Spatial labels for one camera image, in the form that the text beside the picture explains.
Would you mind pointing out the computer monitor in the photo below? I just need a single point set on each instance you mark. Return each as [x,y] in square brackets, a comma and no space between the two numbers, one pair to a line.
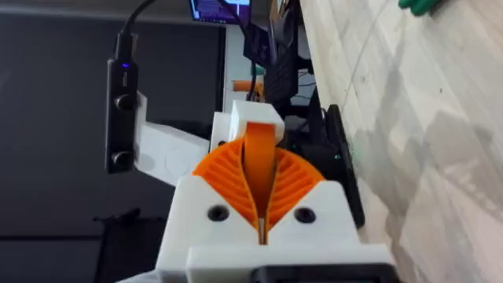
[212,12]

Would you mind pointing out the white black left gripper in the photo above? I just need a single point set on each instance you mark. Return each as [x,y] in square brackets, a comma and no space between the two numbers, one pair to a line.
[221,131]

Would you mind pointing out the white orange right gripper right finger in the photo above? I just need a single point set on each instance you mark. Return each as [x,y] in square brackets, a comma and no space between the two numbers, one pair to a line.
[314,228]

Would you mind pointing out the green vegetable toy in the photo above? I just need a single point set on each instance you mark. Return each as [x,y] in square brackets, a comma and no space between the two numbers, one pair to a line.
[420,6]

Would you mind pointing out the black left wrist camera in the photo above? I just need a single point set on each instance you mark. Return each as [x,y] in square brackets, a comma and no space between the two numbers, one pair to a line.
[122,129]

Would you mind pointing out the white orange right gripper left finger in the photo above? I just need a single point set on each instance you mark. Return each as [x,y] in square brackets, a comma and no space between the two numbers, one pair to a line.
[212,220]

